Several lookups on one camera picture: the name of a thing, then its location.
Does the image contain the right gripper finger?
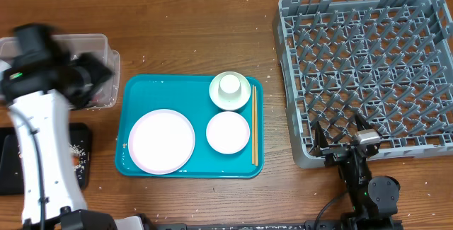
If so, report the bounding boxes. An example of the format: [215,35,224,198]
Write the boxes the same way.
[311,122,329,156]
[355,113,372,131]

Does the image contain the teal plastic serving tray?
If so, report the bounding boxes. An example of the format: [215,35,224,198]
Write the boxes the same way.
[115,74,264,178]

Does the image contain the pale green bowl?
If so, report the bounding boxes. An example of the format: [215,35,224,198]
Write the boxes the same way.
[209,71,251,111]

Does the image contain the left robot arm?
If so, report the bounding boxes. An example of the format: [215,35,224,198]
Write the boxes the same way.
[1,23,154,229]

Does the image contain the orange carrot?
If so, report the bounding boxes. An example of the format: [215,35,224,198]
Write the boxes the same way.
[73,156,81,167]

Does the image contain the small white plate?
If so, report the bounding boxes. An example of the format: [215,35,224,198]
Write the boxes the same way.
[206,111,251,154]

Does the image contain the rice and nut leftovers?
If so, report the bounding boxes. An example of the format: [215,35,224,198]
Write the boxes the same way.
[69,144,89,180]

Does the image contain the large white plate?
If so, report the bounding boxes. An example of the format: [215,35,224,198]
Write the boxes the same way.
[127,109,195,175]

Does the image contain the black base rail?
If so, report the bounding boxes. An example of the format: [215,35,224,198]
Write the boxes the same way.
[154,220,403,230]

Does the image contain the clear plastic waste bin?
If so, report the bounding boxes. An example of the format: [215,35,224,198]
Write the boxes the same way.
[1,34,120,109]

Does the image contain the black waste tray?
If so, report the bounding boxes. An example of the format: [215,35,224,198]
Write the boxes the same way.
[1,123,92,195]

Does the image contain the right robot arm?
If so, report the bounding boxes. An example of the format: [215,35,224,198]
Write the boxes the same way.
[305,113,403,230]

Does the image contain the right wooden chopstick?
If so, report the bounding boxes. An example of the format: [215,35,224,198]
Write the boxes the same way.
[253,86,258,166]

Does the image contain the grey dishwasher rack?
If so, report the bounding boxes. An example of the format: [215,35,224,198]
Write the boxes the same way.
[273,0,452,168]

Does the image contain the white upside-down cup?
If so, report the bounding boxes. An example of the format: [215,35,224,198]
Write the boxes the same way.
[219,74,241,96]

